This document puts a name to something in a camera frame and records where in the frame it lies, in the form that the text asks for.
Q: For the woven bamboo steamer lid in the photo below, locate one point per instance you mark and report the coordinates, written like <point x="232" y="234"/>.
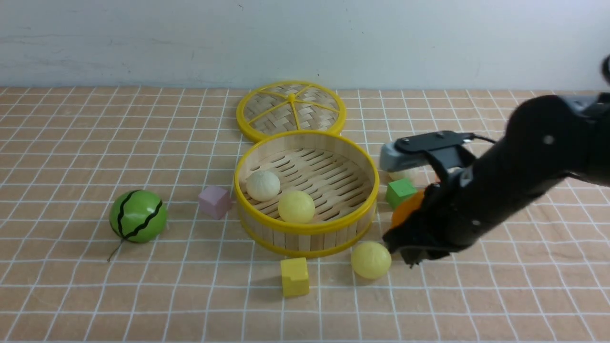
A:
<point x="290" y="106"/>

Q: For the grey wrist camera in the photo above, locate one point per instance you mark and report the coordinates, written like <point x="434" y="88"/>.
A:
<point x="442" y="150"/>

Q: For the orange toy pear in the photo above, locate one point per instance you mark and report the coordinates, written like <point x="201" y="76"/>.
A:
<point x="406" y="208"/>

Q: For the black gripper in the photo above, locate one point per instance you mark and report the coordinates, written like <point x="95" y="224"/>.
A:
<point x="434" y="231"/>

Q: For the pink wooden cube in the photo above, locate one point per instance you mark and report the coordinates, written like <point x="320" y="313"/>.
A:
<point x="215" y="201"/>

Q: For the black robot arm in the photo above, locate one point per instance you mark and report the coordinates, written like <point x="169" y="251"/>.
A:
<point x="547" y="139"/>

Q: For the green wooden cube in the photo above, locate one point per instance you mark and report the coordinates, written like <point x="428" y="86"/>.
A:
<point x="398" y="191"/>

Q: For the bamboo steamer tray yellow rim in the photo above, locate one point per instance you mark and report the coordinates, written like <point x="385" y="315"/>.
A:
<point x="338" y="174"/>

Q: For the white bun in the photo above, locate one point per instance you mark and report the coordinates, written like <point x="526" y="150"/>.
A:
<point x="410" y="175"/>
<point x="263" y="185"/>

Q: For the yellow bun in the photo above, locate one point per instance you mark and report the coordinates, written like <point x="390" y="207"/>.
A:
<point x="371" y="260"/>
<point x="296" y="207"/>

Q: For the yellow wooden block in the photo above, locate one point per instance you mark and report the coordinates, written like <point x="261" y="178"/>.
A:
<point x="295" y="277"/>

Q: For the green toy watermelon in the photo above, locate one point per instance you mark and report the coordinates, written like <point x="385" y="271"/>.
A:
<point x="137" y="216"/>

